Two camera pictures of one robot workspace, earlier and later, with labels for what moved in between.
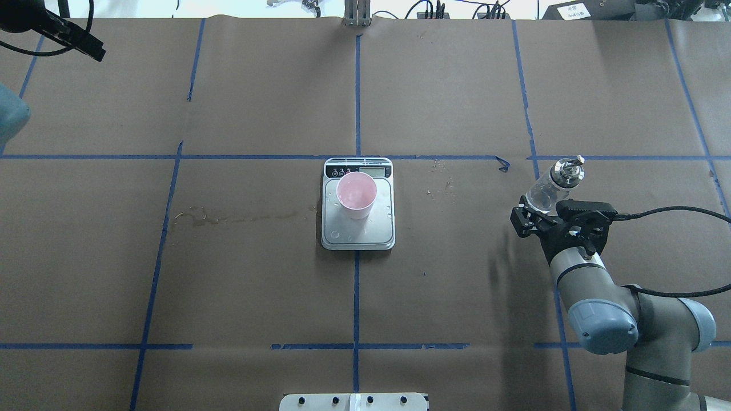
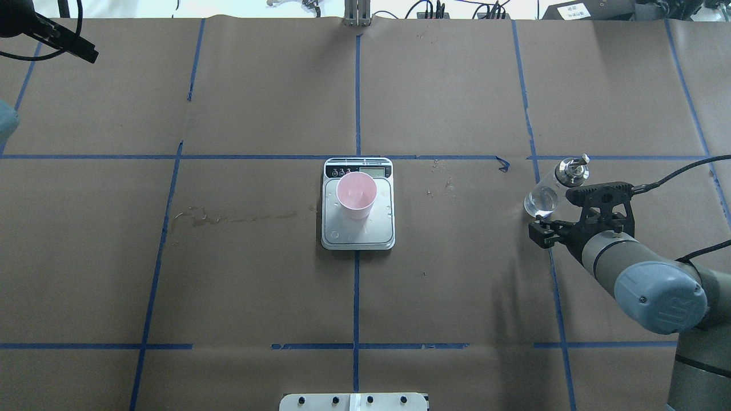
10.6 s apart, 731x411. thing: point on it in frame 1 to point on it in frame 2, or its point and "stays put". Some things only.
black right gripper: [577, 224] to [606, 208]
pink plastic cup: [356, 192] stays put
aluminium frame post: [357, 13] stays put
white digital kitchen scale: [374, 232] stays put
